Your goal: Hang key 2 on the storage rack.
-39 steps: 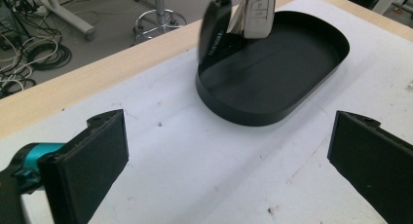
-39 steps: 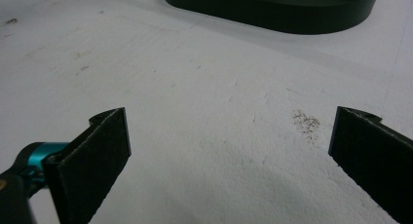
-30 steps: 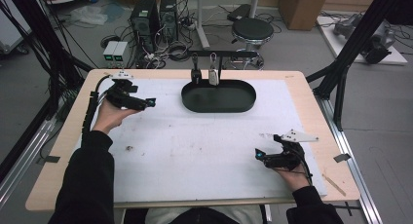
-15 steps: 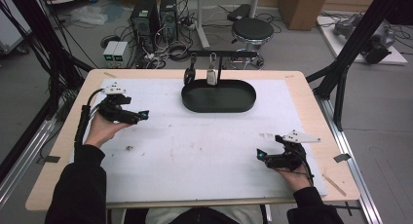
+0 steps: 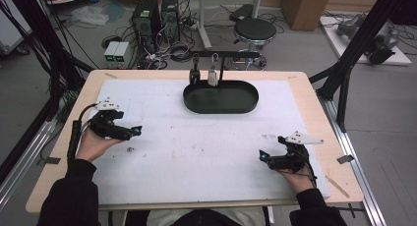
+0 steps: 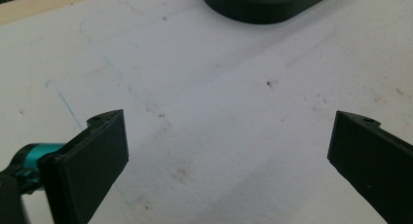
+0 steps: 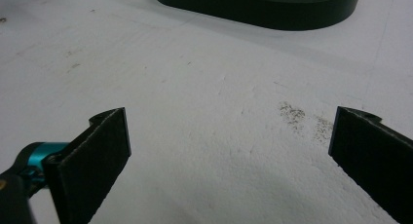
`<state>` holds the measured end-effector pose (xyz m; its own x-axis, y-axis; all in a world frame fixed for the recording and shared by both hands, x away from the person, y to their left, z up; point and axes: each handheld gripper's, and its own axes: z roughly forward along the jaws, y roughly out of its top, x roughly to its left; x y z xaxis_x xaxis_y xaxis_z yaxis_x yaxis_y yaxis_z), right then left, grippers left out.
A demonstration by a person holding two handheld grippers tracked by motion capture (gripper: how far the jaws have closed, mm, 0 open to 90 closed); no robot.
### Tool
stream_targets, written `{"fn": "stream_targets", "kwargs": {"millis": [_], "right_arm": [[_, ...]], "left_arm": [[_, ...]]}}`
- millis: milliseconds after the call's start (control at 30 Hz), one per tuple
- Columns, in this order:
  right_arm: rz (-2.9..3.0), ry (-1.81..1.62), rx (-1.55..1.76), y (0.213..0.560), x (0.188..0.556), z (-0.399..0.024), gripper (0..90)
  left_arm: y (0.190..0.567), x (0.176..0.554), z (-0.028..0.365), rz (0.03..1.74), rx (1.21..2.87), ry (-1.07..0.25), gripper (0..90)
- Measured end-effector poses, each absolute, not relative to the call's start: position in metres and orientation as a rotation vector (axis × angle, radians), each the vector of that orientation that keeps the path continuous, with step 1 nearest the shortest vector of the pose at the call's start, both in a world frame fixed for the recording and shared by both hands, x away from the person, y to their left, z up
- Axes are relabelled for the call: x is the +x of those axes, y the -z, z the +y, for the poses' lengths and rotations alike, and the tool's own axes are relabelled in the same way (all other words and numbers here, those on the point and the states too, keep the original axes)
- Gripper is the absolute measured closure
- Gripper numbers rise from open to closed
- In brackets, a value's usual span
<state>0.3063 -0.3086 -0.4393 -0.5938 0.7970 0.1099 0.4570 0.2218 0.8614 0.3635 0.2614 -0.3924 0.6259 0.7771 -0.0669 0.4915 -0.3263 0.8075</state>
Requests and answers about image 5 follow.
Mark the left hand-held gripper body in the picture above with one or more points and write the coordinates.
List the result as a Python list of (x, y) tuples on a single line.
[(106, 127)]

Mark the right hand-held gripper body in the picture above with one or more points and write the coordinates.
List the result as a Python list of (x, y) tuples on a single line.
[(293, 160)]

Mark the black key rack with tray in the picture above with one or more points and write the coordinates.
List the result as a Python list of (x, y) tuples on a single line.
[(223, 101)]

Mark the person's right hand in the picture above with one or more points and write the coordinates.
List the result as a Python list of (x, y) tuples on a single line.
[(300, 181)]

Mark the person's left hand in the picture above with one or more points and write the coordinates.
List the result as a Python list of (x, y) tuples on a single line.
[(90, 145)]

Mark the thin wooden stick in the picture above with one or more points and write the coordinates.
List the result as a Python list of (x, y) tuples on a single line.
[(337, 186)]

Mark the dark tape piece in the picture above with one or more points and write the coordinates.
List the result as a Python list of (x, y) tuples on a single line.
[(51, 160), (345, 159)]

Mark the white table mat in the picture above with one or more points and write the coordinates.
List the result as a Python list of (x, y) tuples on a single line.
[(196, 154)]

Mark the white power supply box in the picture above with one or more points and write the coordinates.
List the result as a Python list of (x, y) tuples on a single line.
[(109, 52), (122, 52)]

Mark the person's torso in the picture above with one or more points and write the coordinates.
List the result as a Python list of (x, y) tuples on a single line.
[(203, 217)]

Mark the large black computer tower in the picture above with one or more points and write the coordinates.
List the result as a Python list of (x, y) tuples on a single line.
[(146, 23)]

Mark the slim black computer tower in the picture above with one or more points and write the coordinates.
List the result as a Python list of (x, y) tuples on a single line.
[(169, 19)]

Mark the clear plastic bag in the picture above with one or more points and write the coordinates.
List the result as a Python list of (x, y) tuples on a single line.
[(89, 15)]

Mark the white floor board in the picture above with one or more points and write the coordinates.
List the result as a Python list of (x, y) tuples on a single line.
[(337, 45)]

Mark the black round stool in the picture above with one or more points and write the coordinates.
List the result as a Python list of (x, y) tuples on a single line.
[(255, 28)]

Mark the white desk leg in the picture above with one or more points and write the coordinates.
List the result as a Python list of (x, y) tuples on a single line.
[(203, 23)]

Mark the wooden cabinet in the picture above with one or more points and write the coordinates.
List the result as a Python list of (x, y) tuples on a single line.
[(305, 10)]

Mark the grey robot device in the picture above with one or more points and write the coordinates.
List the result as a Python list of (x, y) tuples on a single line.
[(382, 39)]

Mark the aluminium rail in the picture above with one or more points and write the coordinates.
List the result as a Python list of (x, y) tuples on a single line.
[(357, 173), (23, 160)]

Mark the black frame strut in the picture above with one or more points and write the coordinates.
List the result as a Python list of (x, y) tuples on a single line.
[(360, 36), (39, 29)]

